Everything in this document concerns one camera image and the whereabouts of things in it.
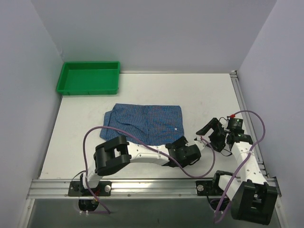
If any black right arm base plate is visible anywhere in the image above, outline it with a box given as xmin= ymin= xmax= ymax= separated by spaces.
xmin=195 ymin=177 xmax=223 ymax=197

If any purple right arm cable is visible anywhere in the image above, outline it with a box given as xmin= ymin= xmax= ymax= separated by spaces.
xmin=213 ymin=110 xmax=266 ymax=224

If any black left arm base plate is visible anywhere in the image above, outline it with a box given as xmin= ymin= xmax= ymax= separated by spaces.
xmin=68 ymin=180 xmax=112 ymax=197

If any aluminium right side rail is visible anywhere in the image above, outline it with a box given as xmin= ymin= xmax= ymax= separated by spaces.
xmin=229 ymin=70 xmax=270 ymax=178

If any blue checked long sleeve shirt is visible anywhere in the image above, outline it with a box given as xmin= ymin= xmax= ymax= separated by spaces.
xmin=103 ymin=104 xmax=184 ymax=146

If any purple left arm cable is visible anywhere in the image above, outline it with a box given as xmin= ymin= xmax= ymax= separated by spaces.
xmin=82 ymin=126 xmax=217 ymax=214

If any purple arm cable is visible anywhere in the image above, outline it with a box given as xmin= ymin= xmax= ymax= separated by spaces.
xmin=82 ymin=126 xmax=217 ymax=214
xmin=213 ymin=110 xmax=266 ymax=224

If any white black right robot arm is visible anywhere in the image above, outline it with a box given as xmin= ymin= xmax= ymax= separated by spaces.
xmin=196 ymin=115 xmax=278 ymax=225

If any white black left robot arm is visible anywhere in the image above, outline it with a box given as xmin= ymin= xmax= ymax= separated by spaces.
xmin=79 ymin=136 xmax=205 ymax=195

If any green plastic tray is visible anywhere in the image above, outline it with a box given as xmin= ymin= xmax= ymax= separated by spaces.
xmin=56 ymin=61 xmax=120 ymax=95

